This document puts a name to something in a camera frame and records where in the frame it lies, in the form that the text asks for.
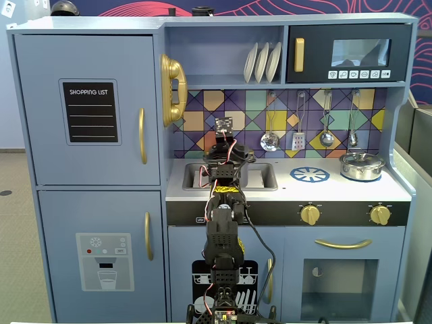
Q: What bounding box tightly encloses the black shopping list board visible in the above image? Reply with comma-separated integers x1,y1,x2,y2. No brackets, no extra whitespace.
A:
59,78,122,146

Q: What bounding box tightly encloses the black helmet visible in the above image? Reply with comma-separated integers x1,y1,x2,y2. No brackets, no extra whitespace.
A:
50,0,80,17

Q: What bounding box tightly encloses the tall blue fridge door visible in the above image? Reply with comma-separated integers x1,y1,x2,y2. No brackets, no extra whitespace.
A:
13,33,161,186

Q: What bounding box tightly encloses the metal slotted spatula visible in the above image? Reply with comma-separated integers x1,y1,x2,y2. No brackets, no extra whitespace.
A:
291,92,308,151

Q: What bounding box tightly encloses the gold stove knob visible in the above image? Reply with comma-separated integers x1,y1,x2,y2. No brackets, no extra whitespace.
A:
299,204,322,226
369,203,392,226

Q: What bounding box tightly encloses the shiny steel pot with lid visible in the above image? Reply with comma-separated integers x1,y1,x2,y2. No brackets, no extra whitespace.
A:
338,151,386,181

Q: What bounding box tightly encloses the metal skimmer spoon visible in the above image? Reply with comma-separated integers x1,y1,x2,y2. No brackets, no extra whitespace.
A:
259,92,281,153

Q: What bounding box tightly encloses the blue toy kitchen cabinet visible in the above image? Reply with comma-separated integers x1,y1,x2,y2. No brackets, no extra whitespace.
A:
6,12,419,323

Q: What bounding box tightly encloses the gold toy telephone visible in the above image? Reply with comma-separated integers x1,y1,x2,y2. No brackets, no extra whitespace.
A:
160,53,188,128

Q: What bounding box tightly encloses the gray plastic pot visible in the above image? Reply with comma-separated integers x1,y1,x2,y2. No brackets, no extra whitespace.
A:
203,151,257,188

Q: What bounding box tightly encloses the blue freezer door with dispenser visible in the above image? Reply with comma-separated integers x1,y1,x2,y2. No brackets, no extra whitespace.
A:
37,190,168,323

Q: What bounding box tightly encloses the gold microwave handle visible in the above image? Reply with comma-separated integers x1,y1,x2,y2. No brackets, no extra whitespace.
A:
294,37,305,73

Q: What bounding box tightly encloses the gold fridge door handle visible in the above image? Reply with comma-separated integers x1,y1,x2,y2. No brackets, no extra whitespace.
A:
138,107,149,165

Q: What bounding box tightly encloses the gray water dispenser sticker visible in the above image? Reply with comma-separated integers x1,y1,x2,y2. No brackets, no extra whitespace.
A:
76,232,135,292

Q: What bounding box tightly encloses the gray sink basin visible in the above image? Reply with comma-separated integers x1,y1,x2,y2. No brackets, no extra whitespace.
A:
182,162,279,192

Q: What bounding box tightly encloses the gold oven door handle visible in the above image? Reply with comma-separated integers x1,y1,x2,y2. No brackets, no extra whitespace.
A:
315,238,373,250

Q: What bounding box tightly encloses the black microwave door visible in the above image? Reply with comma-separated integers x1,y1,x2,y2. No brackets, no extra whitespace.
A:
286,23,413,84

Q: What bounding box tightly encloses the metal ladle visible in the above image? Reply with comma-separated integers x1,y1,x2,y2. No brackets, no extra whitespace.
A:
319,90,335,148

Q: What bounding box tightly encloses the metal whisk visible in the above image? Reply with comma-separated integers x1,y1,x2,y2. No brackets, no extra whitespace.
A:
347,90,360,148

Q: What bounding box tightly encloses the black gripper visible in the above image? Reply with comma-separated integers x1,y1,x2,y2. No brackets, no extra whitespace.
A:
214,116,238,152

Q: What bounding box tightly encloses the gold freezer door handle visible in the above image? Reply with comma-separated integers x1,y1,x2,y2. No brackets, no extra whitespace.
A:
144,211,155,261

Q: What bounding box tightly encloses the blue oven door with window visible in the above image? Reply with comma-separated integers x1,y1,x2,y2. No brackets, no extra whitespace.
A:
283,226,406,323

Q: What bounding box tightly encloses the white toy plate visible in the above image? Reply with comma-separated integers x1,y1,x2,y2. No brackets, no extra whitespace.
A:
254,42,270,84
243,42,259,84
265,41,282,84

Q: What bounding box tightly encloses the black dishwasher rack sticker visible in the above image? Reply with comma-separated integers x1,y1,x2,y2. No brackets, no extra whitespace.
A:
191,259,259,317

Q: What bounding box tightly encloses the blue dishwasher door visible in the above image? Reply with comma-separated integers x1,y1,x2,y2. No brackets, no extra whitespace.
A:
167,225,284,323

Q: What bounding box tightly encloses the gold dishwasher door handle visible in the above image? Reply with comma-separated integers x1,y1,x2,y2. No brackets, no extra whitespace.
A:
266,258,274,305

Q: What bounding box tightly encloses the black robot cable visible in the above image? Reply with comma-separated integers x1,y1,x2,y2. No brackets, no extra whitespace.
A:
241,198,276,320

